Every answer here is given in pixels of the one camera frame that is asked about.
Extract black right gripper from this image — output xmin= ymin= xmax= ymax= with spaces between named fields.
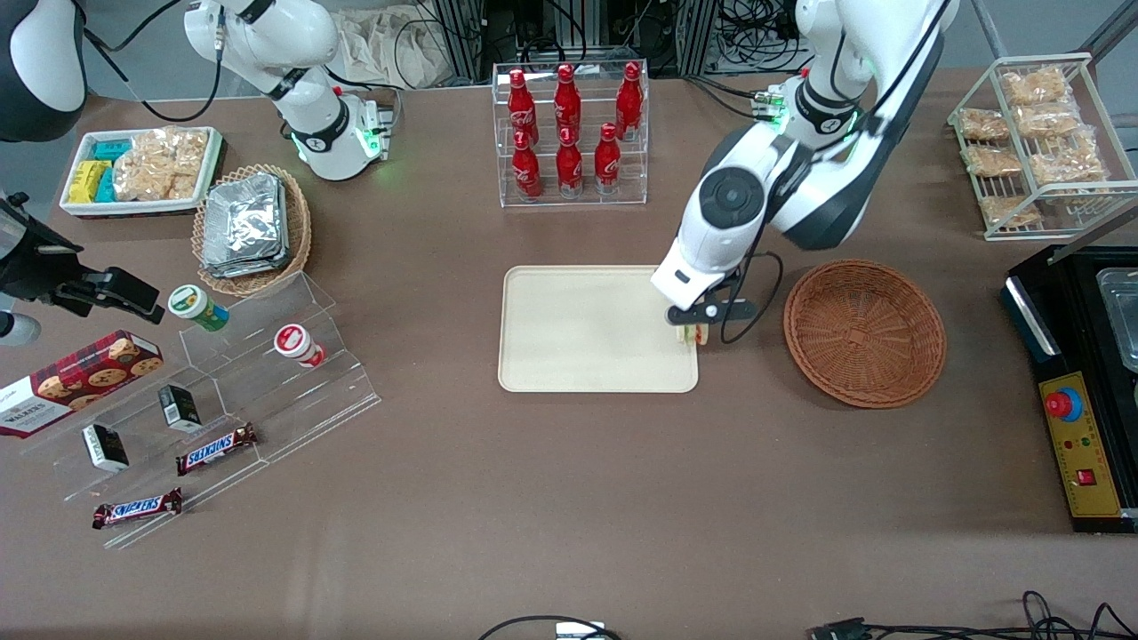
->
xmin=0 ymin=196 xmax=166 ymax=322

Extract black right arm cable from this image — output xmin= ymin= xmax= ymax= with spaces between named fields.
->
xmin=83 ymin=0 xmax=223 ymax=124

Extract green lidded snack cup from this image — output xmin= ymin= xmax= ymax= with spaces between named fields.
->
xmin=168 ymin=284 xmax=230 ymax=332

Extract tangled black background cables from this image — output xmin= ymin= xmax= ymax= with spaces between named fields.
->
xmin=716 ymin=0 xmax=803 ymax=74

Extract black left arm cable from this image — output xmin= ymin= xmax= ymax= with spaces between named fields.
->
xmin=718 ymin=0 xmax=948 ymax=345

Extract yellow snack packet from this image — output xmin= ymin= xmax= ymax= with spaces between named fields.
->
xmin=68 ymin=160 xmax=109 ymax=204

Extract small black box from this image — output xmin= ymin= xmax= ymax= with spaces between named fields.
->
xmin=82 ymin=423 xmax=130 ymax=473
xmin=158 ymin=384 xmax=203 ymax=434

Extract grey cylinder at right gripper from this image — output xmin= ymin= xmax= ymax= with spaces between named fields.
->
xmin=0 ymin=311 xmax=42 ymax=348

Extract clear bag of crackers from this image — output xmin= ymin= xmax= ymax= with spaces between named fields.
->
xmin=113 ymin=127 xmax=211 ymax=202

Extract yellow control panel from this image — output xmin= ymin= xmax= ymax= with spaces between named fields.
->
xmin=1038 ymin=372 xmax=1123 ymax=519

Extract tartan Walkers cookie box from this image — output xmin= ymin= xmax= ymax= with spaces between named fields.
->
xmin=0 ymin=330 xmax=165 ymax=439

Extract white rectangular snack tray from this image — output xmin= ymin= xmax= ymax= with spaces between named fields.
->
xmin=60 ymin=126 xmax=225 ymax=218

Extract clear bagged fried snack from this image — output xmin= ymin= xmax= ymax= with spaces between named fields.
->
xmin=963 ymin=144 xmax=1024 ymax=178
xmin=1001 ymin=67 xmax=1071 ymax=107
xmin=1014 ymin=101 xmax=1082 ymax=140
xmin=980 ymin=195 xmax=1044 ymax=228
xmin=1027 ymin=132 xmax=1110 ymax=186
xmin=958 ymin=108 xmax=1013 ymax=142

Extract beige plastic serving tray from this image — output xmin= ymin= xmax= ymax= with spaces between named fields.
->
xmin=498 ymin=265 xmax=700 ymax=394

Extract black cables with connector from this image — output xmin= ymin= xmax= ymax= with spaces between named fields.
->
xmin=807 ymin=590 xmax=1138 ymax=640

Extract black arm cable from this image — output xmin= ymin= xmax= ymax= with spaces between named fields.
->
xmin=718 ymin=0 xmax=948 ymax=345
xmin=83 ymin=0 xmax=223 ymax=124

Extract clear acrylic bottle rack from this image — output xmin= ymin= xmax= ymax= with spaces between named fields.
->
xmin=492 ymin=60 xmax=650 ymax=209

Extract aluminium frame post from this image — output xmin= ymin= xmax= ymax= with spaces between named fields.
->
xmin=674 ymin=0 xmax=717 ymax=77
xmin=434 ymin=0 xmax=486 ymax=86

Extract white wire shelf rack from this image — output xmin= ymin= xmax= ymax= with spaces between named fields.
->
xmin=947 ymin=52 xmax=1138 ymax=243

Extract round brown wicker basket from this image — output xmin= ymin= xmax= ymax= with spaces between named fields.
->
xmin=783 ymin=259 xmax=947 ymax=410

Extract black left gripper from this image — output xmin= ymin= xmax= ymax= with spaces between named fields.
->
xmin=666 ymin=300 xmax=759 ymax=348

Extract oval light wicker basket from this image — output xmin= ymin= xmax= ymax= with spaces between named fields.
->
xmin=192 ymin=164 xmax=313 ymax=298

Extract clear acrylic stepped display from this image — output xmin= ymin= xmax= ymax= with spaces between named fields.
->
xmin=18 ymin=271 xmax=383 ymax=550

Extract black countertop appliance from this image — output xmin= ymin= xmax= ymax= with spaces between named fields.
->
xmin=1001 ymin=233 xmax=1138 ymax=534

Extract clear container in appliance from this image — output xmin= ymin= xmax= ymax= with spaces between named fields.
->
xmin=1095 ymin=267 xmax=1138 ymax=374

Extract red lidded snack cup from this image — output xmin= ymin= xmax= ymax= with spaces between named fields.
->
xmin=274 ymin=324 xmax=327 ymax=369

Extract Snickers chocolate bar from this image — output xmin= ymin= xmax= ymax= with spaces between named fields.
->
xmin=175 ymin=423 xmax=260 ymax=476
xmin=92 ymin=487 xmax=184 ymax=531

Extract beige crumpled cloth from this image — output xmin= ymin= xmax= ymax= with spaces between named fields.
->
xmin=333 ymin=4 xmax=451 ymax=90

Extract black cable with white plug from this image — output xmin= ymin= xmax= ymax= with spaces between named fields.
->
xmin=478 ymin=615 xmax=623 ymax=640

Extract silver foil wrapped packet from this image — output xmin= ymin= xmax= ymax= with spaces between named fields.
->
xmin=201 ymin=238 xmax=292 ymax=280
xmin=204 ymin=173 xmax=289 ymax=259

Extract red cola bottle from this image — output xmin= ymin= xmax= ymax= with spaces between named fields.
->
xmin=508 ymin=68 xmax=538 ymax=148
xmin=615 ymin=62 xmax=645 ymax=141
xmin=554 ymin=64 xmax=582 ymax=143
xmin=556 ymin=127 xmax=585 ymax=199
xmin=593 ymin=123 xmax=622 ymax=196
xmin=512 ymin=131 xmax=543 ymax=202

